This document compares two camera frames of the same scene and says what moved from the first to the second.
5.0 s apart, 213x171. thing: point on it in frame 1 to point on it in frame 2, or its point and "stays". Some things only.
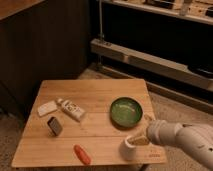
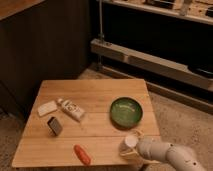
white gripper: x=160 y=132 to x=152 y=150
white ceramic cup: x=126 y=150 stays
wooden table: x=87 y=123 stays
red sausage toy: x=81 y=154 stays
